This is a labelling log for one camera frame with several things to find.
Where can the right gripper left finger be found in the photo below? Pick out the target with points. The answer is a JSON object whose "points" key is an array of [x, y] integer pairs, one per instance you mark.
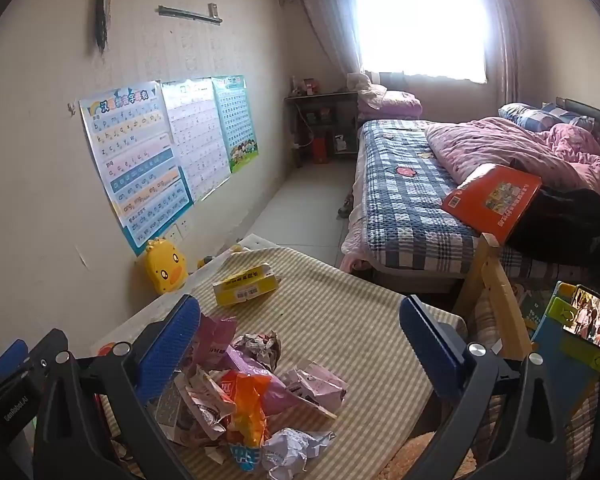
{"points": [[71, 441]]}

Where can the wall mounted metal rail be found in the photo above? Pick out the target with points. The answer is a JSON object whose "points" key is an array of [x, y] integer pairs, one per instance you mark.
{"points": [[211, 17]]}

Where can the orange snack bag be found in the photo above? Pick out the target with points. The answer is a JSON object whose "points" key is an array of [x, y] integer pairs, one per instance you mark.
{"points": [[247, 427]]}

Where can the green checkered table cloth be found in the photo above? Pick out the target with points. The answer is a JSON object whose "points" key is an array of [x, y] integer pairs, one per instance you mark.
{"points": [[347, 325]]}

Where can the blue pinyin wall poster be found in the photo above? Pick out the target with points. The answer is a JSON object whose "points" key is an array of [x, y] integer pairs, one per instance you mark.
{"points": [[132, 145]]}

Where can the yellow medicine box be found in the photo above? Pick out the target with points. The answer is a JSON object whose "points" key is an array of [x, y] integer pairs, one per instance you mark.
{"points": [[252, 283]]}

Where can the wooden chair frame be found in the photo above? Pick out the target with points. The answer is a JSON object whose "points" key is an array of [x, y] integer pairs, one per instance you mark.
{"points": [[486, 274]]}

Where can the white chart wall poster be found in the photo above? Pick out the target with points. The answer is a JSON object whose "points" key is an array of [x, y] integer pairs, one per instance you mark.
{"points": [[197, 134]]}

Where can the pink plastic wrapper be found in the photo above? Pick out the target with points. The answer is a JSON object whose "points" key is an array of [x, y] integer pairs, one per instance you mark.
{"points": [[212, 349]]}

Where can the green chart wall poster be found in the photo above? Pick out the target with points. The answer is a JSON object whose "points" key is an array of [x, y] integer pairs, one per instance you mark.
{"points": [[232, 103]]}

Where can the beige torn wrapper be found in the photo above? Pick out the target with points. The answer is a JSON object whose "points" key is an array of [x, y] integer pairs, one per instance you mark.
{"points": [[193, 410]]}

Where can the red orange book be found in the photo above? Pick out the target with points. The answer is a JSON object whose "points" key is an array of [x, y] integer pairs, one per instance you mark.
{"points": [[492, 199]]}

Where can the yellow duck toy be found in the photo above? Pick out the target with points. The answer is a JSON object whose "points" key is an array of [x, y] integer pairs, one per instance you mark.
{"points": [[165, 265]]}

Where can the printed wrapper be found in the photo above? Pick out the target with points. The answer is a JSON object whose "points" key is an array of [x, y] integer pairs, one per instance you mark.
{"points": [[263, 348]]}

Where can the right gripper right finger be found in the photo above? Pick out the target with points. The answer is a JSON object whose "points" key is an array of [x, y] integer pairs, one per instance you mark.
{"points": [[528, 440]]}

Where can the dark bedside shelf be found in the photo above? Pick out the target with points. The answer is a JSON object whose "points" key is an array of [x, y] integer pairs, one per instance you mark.
{"points": [[333, 115]]}

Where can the purple curtain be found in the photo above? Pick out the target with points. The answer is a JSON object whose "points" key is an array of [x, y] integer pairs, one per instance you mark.
{"points": [[334, 26]]}

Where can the red canister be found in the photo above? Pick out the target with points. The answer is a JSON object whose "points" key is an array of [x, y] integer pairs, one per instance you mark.
{"points": [[319, 150]]}

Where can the white paper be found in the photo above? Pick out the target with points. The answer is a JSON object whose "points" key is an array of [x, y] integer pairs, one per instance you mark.
{"points": [[286, 453]]}

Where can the pink white snack wrapper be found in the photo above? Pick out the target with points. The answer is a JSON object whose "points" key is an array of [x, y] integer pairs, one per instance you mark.
{"points": [[316, 385]]}

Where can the bed with plaid sheet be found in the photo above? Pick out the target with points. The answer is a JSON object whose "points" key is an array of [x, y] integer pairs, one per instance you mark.
{"points": [[397, 223]]}

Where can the pink quilt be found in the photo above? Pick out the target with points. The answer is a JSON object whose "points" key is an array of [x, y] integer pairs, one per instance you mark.
{"points": [[565, 157]]}

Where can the black clothing pile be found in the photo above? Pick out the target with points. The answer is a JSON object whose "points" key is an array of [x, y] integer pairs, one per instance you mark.
{"points": [[560, 227]]}

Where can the folded purple blanket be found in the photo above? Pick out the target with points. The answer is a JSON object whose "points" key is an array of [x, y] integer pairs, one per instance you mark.
{"points": [[376, 101]]}

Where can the blue plaid pillow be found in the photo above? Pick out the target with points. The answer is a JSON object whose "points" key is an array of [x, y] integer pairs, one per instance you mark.
{"points": [[543, 119]]}

